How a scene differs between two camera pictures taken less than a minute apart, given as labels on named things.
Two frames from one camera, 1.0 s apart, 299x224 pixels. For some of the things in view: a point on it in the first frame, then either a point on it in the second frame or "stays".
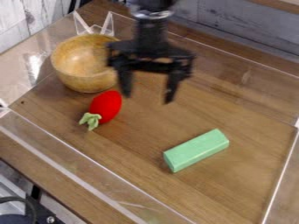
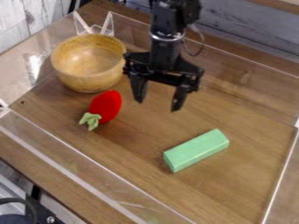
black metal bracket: [45, 215] stays
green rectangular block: [195, 150] stays
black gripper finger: [174, 79] → [179, 97]
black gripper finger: [126, 76] → [139, 83]
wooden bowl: [79, 66] stays
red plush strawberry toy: [105, 108] stays
